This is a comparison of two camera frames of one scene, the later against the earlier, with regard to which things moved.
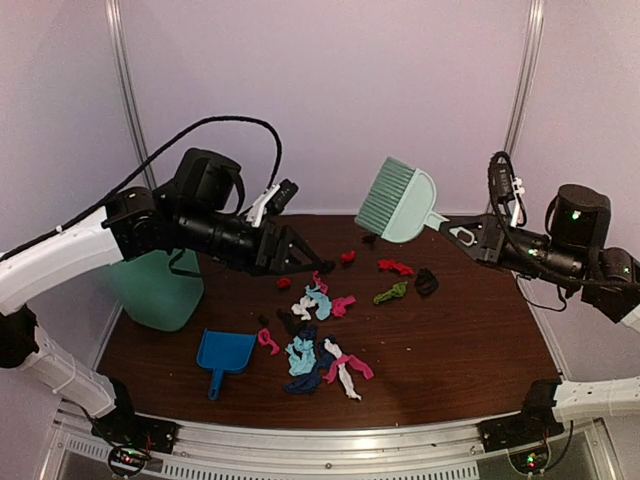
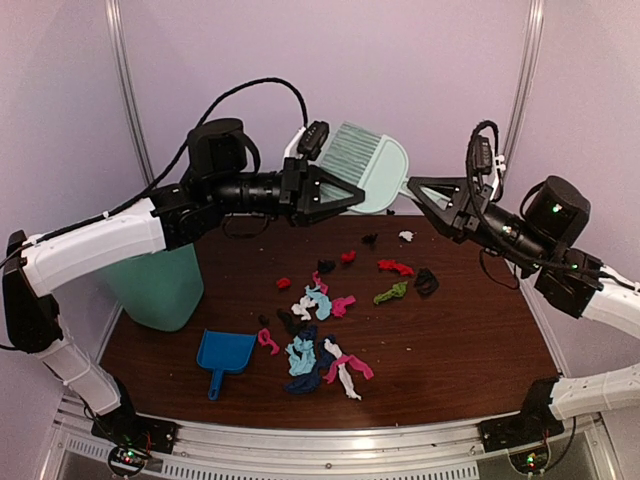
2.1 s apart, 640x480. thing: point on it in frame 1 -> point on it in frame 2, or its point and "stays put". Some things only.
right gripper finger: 473,250 -> 445,221
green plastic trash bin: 157,297 stays put
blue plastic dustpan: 224,351 stays put
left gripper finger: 297,242 -> 314,178
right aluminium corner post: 526,74 stays put
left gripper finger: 288,269 -> 313,210
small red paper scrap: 284,283 stays put
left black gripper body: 199,230 -> 231,192
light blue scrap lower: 304,365 stays put
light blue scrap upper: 324,301 stays put
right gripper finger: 449,223 -> 459,184
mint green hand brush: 398,206 -> 372,162
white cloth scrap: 346,378 stays put
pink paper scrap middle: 339,305 stays put
